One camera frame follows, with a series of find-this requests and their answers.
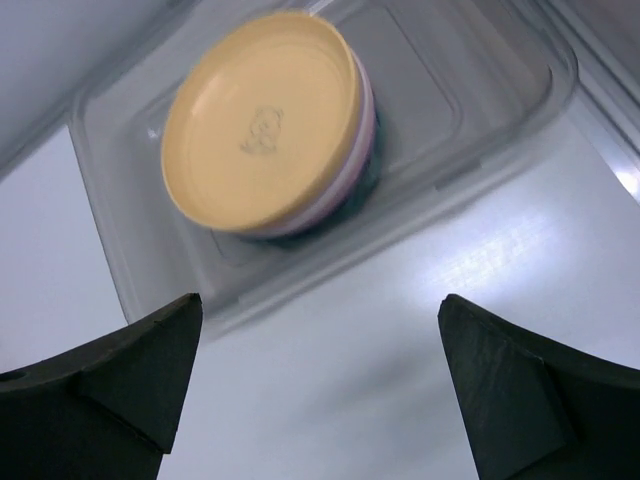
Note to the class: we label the aluminium frame rail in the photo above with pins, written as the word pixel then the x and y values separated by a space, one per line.
pixel 607 105

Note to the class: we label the clear plastic bin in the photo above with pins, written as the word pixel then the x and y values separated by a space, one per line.
pixel 463 87

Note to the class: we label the cream plate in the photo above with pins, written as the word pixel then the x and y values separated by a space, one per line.
pixel 367 120

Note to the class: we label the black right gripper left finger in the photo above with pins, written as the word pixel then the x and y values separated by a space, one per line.
pixel 108 409

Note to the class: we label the yellow plate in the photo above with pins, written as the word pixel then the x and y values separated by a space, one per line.
pixel 357 140
pixel 263 123

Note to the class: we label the yellow plate back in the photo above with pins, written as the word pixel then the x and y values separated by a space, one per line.
pixel 263 123

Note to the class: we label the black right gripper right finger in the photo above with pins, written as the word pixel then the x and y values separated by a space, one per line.
pixel 534 408

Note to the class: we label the teal ornate plate back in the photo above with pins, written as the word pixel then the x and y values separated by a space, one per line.
pixel 355 200

